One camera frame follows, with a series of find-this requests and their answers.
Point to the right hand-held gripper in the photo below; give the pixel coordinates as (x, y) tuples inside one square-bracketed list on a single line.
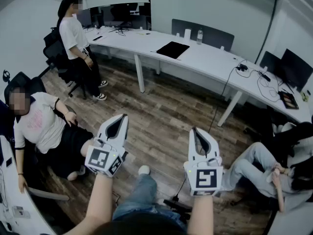
[(204, 177)]

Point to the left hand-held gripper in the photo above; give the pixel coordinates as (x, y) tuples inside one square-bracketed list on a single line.
[(102, 159)]

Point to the person's right forearm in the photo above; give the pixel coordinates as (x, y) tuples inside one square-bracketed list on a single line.
[(200, 217)]

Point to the person's left forearm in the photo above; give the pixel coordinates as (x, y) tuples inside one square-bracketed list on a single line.
[(97, 204)]

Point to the white desk leg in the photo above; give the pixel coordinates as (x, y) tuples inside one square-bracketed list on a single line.
[(140, 75), (158, 67), (228, 109)]

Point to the person's white shoe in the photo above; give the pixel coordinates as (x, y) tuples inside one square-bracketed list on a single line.
[(143, 170)]

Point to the black floor power strip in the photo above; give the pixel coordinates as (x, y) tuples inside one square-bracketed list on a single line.
[(177, 205)]

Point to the person's blue jeans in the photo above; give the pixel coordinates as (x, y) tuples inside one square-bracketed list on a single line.
[(144, 197)]

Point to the black power adapter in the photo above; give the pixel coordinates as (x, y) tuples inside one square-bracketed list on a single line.
[(243, 67)]

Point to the black power brick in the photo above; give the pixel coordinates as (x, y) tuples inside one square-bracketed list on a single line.
[(265, 77)]

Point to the black office chair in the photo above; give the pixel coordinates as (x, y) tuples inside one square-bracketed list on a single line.
[(52, 50), (20, 81)]

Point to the clear plastic water bottle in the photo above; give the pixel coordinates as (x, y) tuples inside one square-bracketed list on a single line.
[(199, 37)]

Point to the white paper roll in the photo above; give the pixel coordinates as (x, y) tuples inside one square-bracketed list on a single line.
[(187, 33)]

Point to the black monitor with stand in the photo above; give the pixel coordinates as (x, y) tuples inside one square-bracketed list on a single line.
[(117, 16)]

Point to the small black monitor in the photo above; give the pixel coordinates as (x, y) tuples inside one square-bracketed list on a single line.
[(84, 18)]

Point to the black computer monitor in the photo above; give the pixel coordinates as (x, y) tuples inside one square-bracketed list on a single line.
[(297, 68)]

